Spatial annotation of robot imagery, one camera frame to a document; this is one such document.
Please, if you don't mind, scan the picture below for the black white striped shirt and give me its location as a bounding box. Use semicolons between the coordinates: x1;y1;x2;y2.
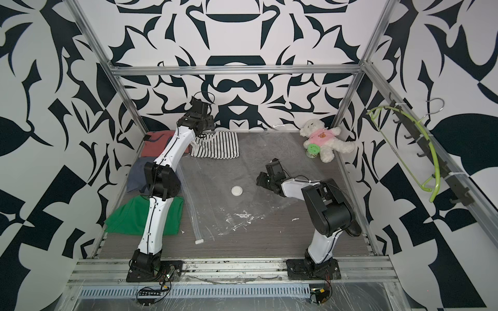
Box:
191;131;239;159

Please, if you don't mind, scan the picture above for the red tank top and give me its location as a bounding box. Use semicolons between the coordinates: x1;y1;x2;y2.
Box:
141;130;194;158

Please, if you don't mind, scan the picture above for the clear plastic vacuum bag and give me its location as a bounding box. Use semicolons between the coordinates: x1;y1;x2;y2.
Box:
179;132;350;250

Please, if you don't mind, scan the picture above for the blue tank top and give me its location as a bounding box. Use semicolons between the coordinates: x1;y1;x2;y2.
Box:
127;157;155;195

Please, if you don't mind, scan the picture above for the green garment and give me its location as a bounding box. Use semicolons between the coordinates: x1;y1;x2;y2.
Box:
105;195;184;236

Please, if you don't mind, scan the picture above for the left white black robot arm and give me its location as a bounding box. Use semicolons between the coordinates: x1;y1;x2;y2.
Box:
127;97;215;282

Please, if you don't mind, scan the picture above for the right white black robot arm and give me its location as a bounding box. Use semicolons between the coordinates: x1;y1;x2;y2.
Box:
256;159;362;280

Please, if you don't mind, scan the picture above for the white vacuum bag valve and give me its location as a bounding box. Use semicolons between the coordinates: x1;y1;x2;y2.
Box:
231;185;243;196

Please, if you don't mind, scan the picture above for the green lidded small tub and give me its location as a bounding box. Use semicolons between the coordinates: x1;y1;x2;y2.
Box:
306;144;320;158

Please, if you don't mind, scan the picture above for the white teddy bear pink shirt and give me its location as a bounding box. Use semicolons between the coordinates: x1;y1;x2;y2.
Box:
300;119;355;163

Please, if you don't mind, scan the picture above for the green clothes hanger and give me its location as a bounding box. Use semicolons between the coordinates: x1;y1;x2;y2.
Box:
366;105;442;203

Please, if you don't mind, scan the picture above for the aluminium frame crossbar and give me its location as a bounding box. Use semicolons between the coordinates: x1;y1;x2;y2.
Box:
110;64;361;76

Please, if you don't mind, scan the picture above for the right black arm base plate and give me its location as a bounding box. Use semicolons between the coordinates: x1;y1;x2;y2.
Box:
285;259;342;280

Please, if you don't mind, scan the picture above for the white slotted cable duct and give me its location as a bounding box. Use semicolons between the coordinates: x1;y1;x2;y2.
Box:
79;284;311;299

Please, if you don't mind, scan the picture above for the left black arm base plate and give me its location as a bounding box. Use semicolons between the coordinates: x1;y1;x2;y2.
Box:
126;260;184;282

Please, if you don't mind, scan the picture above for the black wall hook rack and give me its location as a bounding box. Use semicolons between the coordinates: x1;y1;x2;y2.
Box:
389;95;475;207

